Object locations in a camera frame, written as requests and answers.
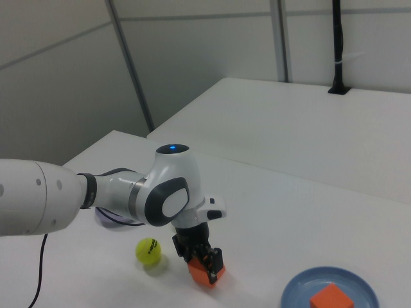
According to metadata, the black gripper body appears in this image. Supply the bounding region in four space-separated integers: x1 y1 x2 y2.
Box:
175 223 211 258

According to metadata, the blue plastic plate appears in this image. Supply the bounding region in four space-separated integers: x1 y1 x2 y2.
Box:
281 265 380 308

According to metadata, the grey cable strap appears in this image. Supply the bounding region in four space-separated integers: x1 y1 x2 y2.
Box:
76 172 98 210

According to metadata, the black pole with clamp base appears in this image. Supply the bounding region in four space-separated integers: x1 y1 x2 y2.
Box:
327 0 351 96

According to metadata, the grey partition post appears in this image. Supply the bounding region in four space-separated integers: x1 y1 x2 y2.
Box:
107 0 155 133
275 0 293 83

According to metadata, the yellow tennis ball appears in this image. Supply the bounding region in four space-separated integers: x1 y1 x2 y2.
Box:
135 237 161 266

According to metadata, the purple plastic plate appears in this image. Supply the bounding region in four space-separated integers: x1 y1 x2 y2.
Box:
94 207 145 228

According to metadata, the long black arm cable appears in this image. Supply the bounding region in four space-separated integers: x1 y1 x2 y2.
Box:
28 169 147 308

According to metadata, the orange foam cube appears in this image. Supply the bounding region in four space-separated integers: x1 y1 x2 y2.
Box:
310 282 354 308
188 255 226 289

